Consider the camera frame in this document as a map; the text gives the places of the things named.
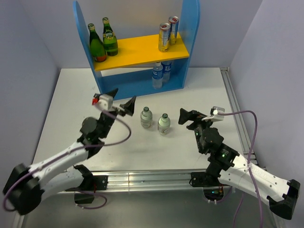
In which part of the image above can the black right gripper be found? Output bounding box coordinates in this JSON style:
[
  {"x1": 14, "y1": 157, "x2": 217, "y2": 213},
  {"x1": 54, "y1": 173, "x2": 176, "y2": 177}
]
[{"x1": 178, "y1": 108, "x2": 216, "y2": 153}]

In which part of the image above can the blue label bottle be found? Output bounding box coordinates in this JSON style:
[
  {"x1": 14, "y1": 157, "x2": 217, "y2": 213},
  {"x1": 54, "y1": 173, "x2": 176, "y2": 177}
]
[
  {"x1": 161, "y1": 61, "x2": 171, "y2": 83},
  {"x1": 152, "y1": 62, "x2": 163, "y2": 89}
]

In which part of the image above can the silver can front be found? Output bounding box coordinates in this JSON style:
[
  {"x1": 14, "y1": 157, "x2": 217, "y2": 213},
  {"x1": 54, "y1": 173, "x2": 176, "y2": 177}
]
[{"x1": 158, "y1": 23, "x2": 171, "y2": 52}]

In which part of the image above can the silver can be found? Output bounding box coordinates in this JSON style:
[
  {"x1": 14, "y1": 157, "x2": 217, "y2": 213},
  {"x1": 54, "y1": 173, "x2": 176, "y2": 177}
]
[
  {"x1": 168, "y1": 16, "x2": 179, "y2": 45},
  {"x1": 158, "y1": 23, "x2": 171, "y2": 52}
]

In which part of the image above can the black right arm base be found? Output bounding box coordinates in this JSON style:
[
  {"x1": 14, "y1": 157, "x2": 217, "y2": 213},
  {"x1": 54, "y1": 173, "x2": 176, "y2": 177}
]
[{"x1": 189, "y1": 171, "x2": 233, "y2": 204}]

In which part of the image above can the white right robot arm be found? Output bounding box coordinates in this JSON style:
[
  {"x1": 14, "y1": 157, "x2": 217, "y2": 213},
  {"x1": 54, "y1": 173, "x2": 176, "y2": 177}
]
[{"x1": 178, "y1": 107, "x2": 300, "y2": 220}]

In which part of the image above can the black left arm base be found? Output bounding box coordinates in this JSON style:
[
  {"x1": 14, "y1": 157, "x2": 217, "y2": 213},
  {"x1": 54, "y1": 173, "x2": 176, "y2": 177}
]
[{"x1": 66, "y1": 175, "x2": 108, "y2": 209}]

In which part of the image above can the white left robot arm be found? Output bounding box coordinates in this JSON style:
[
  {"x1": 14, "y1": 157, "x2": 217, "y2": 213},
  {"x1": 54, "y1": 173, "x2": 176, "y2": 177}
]
[{"x1": 3, "y1": 90, "x2": 195, "y2": 215}]

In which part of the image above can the blue and yellow shelf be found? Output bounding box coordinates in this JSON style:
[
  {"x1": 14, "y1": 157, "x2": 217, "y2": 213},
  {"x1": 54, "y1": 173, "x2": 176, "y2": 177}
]
[{"x1": 73, "y1": 0, "x2": 200, "y2": 100}]

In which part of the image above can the clear glass bottle near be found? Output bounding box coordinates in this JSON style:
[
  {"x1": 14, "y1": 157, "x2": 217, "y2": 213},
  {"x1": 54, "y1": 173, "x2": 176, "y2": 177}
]
[{"x1": 158, "y1": 113, "x2": 171, "y2": 135}]

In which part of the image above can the clear glass bottle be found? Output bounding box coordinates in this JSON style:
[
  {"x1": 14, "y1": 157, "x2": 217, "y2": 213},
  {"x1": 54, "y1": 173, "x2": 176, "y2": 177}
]
[
  {"x1": 158, "y1": 113, "x2": 171, "y2": 135},
  {"x1": 140, "y1": 106, "x2": 152, "y2": 129}
]

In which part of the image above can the clear glass bottle far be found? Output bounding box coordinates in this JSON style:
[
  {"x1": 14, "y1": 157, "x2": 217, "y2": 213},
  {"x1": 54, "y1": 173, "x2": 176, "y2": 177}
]
[{"x1": 140, "y1": 106, "x2": 152, "y2": 129}]

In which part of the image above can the green glass bottle left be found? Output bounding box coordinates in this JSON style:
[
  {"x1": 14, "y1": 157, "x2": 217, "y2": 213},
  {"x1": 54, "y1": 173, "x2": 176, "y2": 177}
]
[{"x1": 87, "y1": 23, "x2": 107, "y2": 62}]

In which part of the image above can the green glass bottle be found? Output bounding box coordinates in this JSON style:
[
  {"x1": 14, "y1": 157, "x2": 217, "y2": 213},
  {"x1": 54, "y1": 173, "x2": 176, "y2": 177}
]
[
  {"x1": 102, "y1": 17, "x2": 118, "y2": 56},
  {"x1": 87, "y1": 23, "x2": 107, "y2": 62}
]

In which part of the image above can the green glass bottle right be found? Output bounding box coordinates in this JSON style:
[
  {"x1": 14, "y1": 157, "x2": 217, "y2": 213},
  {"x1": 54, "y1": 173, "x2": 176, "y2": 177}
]
[{"x1": 102, "y1": 17, "x2": 118, "y2": 56}]

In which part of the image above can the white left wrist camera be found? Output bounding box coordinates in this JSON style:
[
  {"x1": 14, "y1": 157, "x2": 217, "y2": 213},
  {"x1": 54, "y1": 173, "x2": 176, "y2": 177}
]
[{"x1": 92, "y1": 94, "x2": 114, "y2": 111}]

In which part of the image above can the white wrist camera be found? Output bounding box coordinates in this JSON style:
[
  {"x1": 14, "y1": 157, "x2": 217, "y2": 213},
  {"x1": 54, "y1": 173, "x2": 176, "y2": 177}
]
[
  {"x1": 202, "y1": 106, "x2": 225, "y2": 122},
  {"x1": 92, "y1": 94, "x2": 114, "y2": 111}
]

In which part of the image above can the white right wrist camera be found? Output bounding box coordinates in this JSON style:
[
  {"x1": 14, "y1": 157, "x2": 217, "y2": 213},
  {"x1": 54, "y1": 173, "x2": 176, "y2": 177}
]
[{"x1": 202, "y1": 106, "x2": 225, "y2": 122}]

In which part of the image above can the aluminium rail frame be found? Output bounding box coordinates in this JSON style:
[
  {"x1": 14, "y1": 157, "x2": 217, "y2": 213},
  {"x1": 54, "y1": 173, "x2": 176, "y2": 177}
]
[{"x1": 11, "y1": 67, "x2": 278, "y2": 228}]

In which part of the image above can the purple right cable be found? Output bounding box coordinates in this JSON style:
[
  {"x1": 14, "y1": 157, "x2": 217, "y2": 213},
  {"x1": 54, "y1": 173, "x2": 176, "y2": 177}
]
[{"x1": 218, "y1": 110, "x2": 264, "y2": 228}]

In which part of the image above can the purple cable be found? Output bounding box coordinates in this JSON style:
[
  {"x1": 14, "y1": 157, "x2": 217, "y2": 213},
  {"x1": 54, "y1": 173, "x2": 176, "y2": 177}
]
[
  {"x1": 218, "y1": 110, "x2": 264, "y2": 228},
  {"x1": 2, "y1": 104, "x2": 133, "y2": 212}
]

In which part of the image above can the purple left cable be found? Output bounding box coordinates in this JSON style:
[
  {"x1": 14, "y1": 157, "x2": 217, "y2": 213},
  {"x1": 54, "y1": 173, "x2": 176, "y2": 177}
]
[{"x1": 2, "y1": 104, "x2": 133, "y2": 212}]

